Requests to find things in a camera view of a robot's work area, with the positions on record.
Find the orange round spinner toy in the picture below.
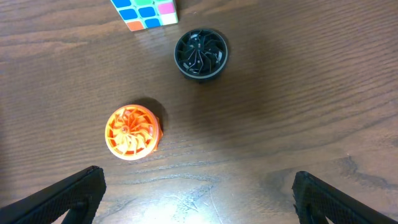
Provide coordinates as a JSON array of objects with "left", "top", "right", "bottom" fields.
[{"left": 104, "top": 105, "right": 163, "bottom": 161}]

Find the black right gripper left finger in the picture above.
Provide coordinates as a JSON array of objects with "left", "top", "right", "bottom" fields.
[{"left": 1, "top": 166, "right": 106, "bottom": 224}]

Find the black round spinner toy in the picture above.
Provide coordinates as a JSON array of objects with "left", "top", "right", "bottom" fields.
[{"left": 174, "top": 29, "right": 229, "bottom": 83}]

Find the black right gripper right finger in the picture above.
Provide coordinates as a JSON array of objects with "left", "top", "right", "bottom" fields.
[{"left": 292, "top": 171, "right": 397, "bottom": 224}]

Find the colourful puzzle cube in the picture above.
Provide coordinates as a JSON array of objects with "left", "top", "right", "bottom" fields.
[{"left": 111, "top": 0, "right": 178, "bottom": 32}]

